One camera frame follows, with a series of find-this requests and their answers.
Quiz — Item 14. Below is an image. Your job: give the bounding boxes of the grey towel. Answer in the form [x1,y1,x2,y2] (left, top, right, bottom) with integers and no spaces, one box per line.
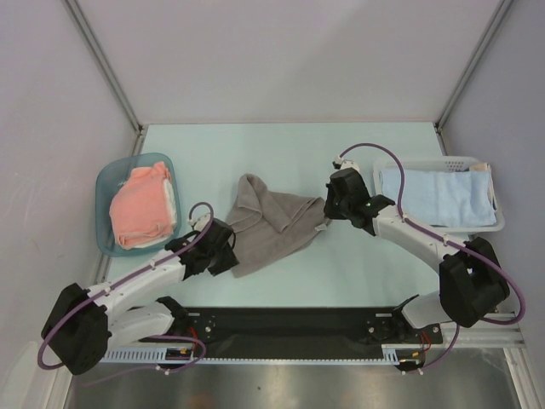
[227,174,330,278]

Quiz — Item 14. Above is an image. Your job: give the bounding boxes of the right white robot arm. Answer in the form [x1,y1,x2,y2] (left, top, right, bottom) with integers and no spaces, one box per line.
[324,168,510,343]

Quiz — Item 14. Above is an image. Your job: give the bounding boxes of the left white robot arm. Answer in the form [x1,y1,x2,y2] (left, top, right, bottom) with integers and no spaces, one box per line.
[37,217,238,376]

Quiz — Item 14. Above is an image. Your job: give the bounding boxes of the pink towel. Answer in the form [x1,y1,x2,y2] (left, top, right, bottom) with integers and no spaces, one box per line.
[109,161,177,250]

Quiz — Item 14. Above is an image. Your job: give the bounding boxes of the light blue towel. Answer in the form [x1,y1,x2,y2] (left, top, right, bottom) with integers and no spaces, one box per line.
[380,168,496,228]

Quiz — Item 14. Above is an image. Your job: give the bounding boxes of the teal plastic basin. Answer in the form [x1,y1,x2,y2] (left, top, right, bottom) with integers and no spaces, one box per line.
[95,153,181,257]

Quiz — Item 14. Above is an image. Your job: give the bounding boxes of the beige towel in basket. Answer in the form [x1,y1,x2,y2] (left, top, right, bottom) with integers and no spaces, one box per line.
[468,163,491,173]

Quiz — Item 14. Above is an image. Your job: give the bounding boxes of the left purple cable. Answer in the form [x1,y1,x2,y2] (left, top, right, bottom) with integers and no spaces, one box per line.
[37,202,214,378]

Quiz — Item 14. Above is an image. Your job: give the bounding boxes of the purple cable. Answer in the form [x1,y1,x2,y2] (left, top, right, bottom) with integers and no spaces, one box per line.
[338,142,528,374]
[37,202,214,378]

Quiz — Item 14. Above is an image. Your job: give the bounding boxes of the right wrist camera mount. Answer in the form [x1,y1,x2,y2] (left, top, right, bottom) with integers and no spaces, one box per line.
[332,157,360,172]

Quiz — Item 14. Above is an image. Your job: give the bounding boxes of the white slotted cable duct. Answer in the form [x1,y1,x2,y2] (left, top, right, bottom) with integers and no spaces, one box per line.
[100,343,424,365]

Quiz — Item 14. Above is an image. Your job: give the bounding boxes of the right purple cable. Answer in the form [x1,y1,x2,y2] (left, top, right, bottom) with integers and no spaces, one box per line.
[338,142,528,374]

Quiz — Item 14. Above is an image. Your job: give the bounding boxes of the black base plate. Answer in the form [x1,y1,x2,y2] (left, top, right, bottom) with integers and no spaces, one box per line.
[138,304,444,361]

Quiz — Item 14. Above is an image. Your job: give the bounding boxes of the aluminium rail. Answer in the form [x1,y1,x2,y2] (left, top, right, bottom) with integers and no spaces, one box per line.
[440,313,525,349]

